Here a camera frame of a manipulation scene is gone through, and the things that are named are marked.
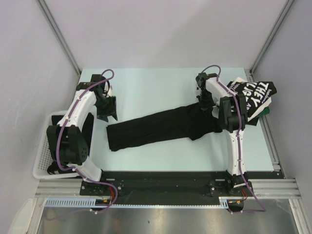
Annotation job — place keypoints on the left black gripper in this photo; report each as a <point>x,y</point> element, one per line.
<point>111,111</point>

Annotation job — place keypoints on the white slotted cable duct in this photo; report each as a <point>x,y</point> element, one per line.
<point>94,203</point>

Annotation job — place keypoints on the black folded lettered t shirt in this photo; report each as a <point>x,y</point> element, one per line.
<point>258,96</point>

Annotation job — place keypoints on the white plastic laundry basket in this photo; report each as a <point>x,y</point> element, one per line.
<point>43,158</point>

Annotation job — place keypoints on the black graphic t shirt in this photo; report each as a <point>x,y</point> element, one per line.
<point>182,122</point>

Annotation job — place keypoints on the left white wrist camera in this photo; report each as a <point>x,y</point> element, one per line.
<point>109,92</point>

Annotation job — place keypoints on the black clothes in basket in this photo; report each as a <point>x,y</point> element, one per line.
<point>75,144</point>

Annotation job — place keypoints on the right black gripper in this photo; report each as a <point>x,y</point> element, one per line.
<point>206,108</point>

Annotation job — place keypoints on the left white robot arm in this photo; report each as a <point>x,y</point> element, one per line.
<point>87,93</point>

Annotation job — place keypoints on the green folded t shirt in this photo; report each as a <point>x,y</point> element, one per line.
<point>265,111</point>

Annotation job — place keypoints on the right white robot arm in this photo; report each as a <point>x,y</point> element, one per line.
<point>232,117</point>

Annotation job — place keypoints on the aluminium frame rail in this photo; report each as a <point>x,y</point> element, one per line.
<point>263,188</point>

